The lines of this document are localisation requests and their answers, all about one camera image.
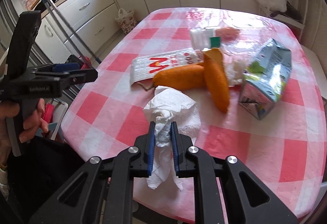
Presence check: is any white paper towel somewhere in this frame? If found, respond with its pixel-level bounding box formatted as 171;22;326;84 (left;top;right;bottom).
143;86;201;191

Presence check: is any long orange peel with stem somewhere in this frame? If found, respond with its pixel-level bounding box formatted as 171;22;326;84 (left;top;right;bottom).
137;64;206;91

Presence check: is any curved orange peel piece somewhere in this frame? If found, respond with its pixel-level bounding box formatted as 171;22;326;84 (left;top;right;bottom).
203;48;230;113

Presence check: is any person's left hand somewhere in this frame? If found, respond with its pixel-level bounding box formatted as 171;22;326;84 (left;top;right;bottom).
1;98;48;148

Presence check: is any white red printed wrapper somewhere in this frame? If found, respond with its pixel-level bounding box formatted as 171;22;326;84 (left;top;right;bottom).
130;48;203;85

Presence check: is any pink checkered tablecloth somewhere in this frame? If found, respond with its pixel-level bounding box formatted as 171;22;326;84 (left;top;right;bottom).
61;8;326;218

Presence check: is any clear plastic bottle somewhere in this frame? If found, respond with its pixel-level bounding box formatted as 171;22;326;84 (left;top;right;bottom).
189;27;241;50

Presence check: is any crushed blue milk carton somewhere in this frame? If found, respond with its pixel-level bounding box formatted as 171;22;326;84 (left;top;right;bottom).
238;38;292;120

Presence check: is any blue mop handle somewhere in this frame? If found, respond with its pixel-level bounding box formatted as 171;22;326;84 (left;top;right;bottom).
41;0;102;68

